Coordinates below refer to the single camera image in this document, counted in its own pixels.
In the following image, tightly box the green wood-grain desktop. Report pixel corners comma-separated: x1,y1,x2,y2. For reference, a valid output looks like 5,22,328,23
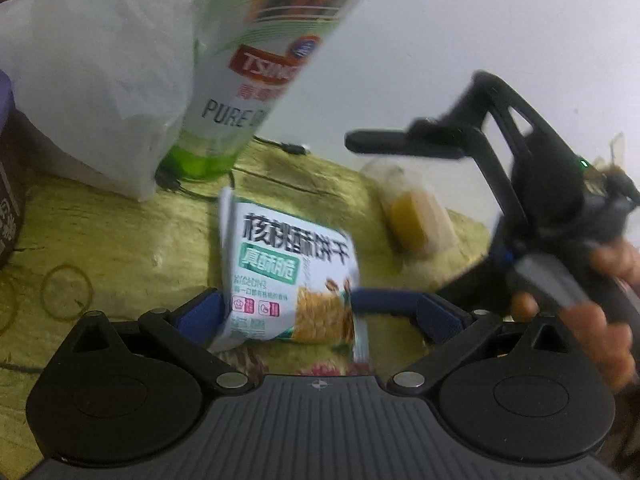
0,135,501,461

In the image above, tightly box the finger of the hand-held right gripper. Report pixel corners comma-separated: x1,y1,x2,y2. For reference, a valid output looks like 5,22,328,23
344,72,573,227
350,255,511,317

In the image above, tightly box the beige tape strip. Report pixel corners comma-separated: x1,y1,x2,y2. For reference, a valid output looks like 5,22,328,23
607,132,628,166

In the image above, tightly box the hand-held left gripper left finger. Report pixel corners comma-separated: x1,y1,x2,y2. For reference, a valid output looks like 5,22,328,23
62,287,251,397

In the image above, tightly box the green white biscuit packet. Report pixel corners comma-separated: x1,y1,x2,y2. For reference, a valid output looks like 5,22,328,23
209,186,372,363

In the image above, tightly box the round cake clear packet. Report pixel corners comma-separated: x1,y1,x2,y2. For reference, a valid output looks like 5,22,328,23
361,157,461,258

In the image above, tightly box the yellow rubber band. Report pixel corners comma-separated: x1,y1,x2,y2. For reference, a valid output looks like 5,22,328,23
0,272,21,336
40,266,94,320

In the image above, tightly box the person's right hand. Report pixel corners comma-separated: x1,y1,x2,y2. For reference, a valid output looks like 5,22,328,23
512,240,640,393

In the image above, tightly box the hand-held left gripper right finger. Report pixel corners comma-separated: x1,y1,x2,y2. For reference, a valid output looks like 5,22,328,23
387,294,581,397

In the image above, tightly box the green beer can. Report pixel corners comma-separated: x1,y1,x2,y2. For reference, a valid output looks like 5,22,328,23
154,0,379,186

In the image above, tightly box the white plastic bag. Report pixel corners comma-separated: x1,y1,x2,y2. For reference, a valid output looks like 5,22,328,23
0,0,203,202

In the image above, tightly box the purple-lid porridge can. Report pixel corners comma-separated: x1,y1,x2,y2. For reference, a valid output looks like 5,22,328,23
0,69,28,268

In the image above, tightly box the black cable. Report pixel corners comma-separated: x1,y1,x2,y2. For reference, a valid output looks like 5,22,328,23
154,135,307,201

